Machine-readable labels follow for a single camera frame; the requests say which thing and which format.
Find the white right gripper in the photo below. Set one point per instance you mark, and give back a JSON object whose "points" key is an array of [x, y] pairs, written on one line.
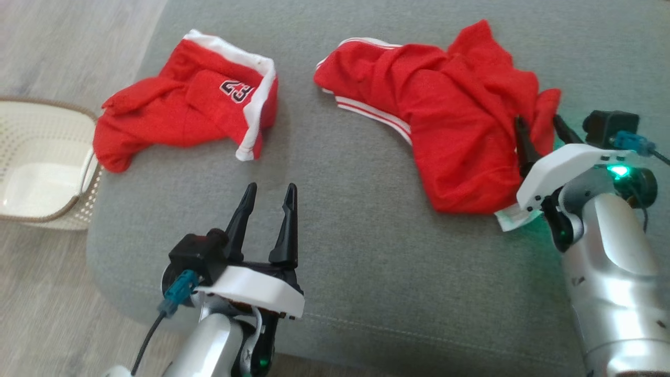
{"points": [[560, 167]]}

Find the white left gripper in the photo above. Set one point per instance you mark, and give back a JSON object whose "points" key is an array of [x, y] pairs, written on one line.
{"points": [[256, 293]]}

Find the red basketball jersey white sleeves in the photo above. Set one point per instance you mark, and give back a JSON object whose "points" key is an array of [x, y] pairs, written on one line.
{"points": [[460, 131]]}

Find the red shorts number 23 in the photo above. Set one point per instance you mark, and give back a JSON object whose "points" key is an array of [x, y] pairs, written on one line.
{"points": [[167, 115]]}

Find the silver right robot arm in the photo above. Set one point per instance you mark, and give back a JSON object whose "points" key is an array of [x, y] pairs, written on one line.
{"points": [[612, 272]]}

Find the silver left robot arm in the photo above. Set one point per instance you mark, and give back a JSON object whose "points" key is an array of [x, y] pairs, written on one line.
{"points": [[209, 345]]}

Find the large grey sofa seat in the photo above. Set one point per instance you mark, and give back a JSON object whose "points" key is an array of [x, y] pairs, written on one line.
{"points": [[340, 209]]}

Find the cream perforated laundry basket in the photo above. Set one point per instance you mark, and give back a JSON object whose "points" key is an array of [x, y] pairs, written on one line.
{"points": [[42, 157]]}

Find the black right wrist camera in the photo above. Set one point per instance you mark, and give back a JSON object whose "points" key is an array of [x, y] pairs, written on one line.
{"points": [[610, 125]]}

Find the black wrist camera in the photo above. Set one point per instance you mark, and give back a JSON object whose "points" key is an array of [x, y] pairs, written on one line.
{"points": [[196, 254], [610, 125]]}

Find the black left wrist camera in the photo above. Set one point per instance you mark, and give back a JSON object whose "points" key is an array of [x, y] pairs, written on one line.
{"points": [[196, 254]]}

